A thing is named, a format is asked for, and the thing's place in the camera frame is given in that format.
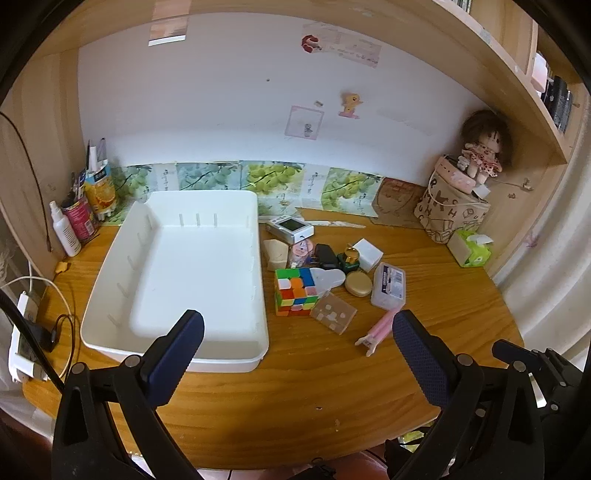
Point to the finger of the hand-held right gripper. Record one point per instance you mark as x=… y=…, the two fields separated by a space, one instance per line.
x=517 y=354

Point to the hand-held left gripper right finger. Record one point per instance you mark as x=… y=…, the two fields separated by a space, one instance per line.
x=420 y=360

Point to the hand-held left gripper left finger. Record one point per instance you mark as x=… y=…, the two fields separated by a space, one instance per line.
x=180 y=350

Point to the pink pens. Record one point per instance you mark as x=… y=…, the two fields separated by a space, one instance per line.
x=379 y=330

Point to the white box blue label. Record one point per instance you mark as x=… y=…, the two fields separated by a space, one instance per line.
x=388 y=286

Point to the white plastic tray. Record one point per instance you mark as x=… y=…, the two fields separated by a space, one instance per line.
x=194 y=267

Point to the clear acrylic block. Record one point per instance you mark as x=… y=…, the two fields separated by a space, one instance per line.
x=333 y=314

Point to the round gold compact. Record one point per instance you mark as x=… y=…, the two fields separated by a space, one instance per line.
x=358 y=283

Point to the white charger cube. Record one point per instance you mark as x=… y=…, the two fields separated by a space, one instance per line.
x=368 y=254

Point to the white cloud-shaped case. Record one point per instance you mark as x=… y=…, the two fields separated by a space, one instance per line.
x=328 y=278

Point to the gold and green bottle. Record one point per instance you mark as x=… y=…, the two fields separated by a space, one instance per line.
x=348 y=259

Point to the colourful puzzle cube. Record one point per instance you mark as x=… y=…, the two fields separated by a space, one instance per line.
x=295 y=290

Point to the small black case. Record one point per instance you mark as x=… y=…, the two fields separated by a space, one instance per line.
x=326 y=256

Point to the white digital device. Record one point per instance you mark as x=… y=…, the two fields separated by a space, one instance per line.
x=290 y=228

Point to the white curtain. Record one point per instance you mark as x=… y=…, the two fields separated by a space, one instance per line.
x=563 y=277

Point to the green tissue pack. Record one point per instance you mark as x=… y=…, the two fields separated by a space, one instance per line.
x=468 y=251

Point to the beige eraser block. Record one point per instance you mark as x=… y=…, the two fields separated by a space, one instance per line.
x=275 y=254

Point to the printed canvas bag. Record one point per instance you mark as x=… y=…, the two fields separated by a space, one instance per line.
x=450 y=214

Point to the pink correction tape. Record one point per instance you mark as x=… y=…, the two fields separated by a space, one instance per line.
x=301 y=253

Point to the cardboard with red drawing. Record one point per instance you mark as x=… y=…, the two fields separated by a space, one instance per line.
x=399 y=203

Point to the white power strip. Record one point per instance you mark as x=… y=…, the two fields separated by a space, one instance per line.
x=21 y=341

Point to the white spray bottle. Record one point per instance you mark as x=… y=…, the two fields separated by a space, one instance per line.
x=64 y=233

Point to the red can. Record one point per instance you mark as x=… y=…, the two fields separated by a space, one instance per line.
x=79 y=217

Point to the dark green grape print panel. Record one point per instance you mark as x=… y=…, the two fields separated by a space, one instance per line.
x=134 y=184

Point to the bluish grape print panel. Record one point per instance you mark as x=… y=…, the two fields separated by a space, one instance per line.
x=203 y=175

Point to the grape-print cardboard backdrop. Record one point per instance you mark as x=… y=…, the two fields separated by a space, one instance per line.
x=344 y=189

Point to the yellow-green grape print panel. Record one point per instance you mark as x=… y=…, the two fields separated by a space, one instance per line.
x=272 y=180

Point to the brown-haired rag doll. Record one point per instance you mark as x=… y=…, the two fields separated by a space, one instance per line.
x=485 y=143

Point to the row of black books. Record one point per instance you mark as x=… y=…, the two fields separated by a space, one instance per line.
x=558 y=101

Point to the wooden desk hutch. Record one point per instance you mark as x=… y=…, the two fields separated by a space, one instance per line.
x=508 y=69

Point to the metal wall hook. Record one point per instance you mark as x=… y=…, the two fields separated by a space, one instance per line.
x=527 y=184

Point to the pink framed wall note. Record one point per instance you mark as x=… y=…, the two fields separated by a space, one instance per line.
x=302 y=122

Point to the yellow duck wall sticker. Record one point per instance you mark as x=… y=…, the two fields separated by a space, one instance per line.
x=351 y=104

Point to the pale paper wall note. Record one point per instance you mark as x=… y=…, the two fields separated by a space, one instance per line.
x=355 y=46

